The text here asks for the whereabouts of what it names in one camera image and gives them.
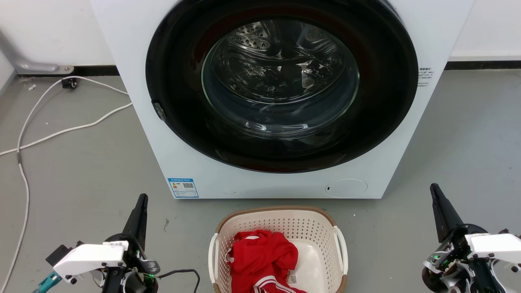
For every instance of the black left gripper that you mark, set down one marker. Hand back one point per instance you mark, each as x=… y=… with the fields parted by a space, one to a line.
x=136 y=260

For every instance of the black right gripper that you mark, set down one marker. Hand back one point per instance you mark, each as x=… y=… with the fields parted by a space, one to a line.
x=456 y=260

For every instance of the cream perforated laundry basket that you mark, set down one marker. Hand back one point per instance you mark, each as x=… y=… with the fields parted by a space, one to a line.
x=285 y=224

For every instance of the blue energy label sticker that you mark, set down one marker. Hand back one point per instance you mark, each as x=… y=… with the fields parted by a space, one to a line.
x=183 y=188

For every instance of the white front-load washing machine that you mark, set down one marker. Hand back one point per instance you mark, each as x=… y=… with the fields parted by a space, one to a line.
x=163 y=162

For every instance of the round white filter cover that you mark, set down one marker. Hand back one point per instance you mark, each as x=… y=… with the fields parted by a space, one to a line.
x=346 y=188

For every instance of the grey door latch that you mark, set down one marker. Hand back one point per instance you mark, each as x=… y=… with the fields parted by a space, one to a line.
x=159 y=110

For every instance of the red garment with white stripes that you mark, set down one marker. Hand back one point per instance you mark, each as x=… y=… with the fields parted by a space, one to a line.
x=264 y=256

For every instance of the small printed text sticker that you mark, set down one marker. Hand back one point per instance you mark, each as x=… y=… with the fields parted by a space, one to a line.
x=424 y=77

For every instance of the small black floor plug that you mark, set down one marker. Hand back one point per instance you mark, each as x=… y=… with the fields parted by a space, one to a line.
x=69 y=83

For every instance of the round black washer door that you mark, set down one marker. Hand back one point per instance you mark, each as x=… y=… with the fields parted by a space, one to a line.
x=179 y=61

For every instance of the stainless steel washer drum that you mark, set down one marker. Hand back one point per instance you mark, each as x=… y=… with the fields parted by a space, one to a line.
x=260 y=44

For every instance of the white right wrist camera cover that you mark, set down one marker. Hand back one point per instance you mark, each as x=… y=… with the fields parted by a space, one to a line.
x=494 y=246

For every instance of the white wrist camera cover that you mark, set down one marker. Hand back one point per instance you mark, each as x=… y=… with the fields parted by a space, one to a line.
x=89 y=256
x=494 y=246

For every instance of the white left wrist camera cover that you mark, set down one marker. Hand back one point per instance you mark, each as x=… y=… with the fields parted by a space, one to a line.
x=89 y=256

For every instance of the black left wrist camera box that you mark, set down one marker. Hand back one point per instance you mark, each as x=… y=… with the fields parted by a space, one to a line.
x=57 y=254

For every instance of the teal plastic bracket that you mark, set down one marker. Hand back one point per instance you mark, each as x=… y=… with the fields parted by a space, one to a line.
x=47 y=282

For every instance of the grey wall pipe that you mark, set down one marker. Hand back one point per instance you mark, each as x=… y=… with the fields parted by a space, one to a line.
x=28 y=65

